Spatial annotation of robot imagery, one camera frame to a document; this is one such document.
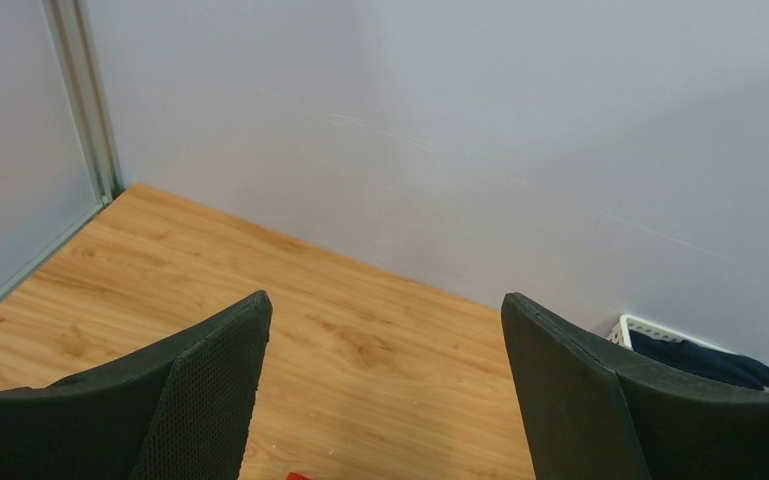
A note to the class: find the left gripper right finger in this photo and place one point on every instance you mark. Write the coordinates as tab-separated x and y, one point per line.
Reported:
593	409

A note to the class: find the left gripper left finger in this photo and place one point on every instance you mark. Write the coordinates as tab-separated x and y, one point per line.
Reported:
179	408

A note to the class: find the white plastic basket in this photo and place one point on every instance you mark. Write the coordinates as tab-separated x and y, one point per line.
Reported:
626	323

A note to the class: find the red plastic bin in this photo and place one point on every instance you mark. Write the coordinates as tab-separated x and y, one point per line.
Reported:
297	476

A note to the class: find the navy blue cloth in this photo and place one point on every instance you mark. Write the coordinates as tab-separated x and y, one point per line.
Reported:
732	369

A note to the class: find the aluminium corner post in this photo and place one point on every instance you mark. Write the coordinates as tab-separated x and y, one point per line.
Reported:
56	154

